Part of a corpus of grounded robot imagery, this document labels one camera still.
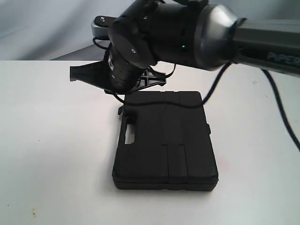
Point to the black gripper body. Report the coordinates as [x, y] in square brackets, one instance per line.
[116, 78]

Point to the black plastic tool case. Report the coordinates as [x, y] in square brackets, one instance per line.
[163, 144]

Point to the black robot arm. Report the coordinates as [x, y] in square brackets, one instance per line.
[191, 33]

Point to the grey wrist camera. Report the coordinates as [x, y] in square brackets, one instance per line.
[100, 26]

